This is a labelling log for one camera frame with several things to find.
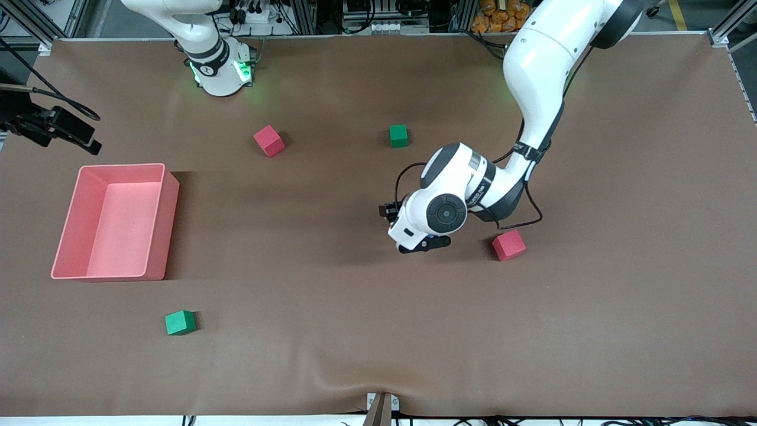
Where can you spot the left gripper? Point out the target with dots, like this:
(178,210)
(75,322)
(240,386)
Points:
(391,210)

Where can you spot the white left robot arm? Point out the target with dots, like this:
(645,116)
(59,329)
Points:
(544,65)

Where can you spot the pink-red cube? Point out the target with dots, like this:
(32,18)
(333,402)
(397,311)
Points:
(508,245)
(269,141)

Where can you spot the brown table mat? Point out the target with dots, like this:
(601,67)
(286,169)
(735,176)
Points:
(355,325)

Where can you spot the green cube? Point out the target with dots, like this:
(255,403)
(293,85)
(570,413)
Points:
(398,136)
(179,323)

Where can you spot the pile of orange objects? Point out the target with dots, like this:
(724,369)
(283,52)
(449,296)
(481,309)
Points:
(497,21)

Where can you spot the white power strip with plugs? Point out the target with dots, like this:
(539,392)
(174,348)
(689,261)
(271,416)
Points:
(260,15)

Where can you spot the pink plastic bin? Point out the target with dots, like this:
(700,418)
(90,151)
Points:
(118,225)

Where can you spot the metal bracket with brown post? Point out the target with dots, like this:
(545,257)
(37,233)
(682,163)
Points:
(381,411)

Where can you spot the aluminium frame post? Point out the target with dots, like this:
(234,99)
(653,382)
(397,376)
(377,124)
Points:
(304,18)
(462,16)

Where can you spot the aluminium frame profile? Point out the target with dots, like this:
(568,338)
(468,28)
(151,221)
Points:
(78,18)
(733,18)

